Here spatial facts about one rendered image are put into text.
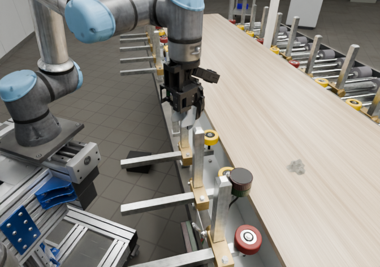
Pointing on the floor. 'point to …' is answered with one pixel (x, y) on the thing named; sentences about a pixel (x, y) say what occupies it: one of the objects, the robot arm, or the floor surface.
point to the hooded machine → (306, 3)
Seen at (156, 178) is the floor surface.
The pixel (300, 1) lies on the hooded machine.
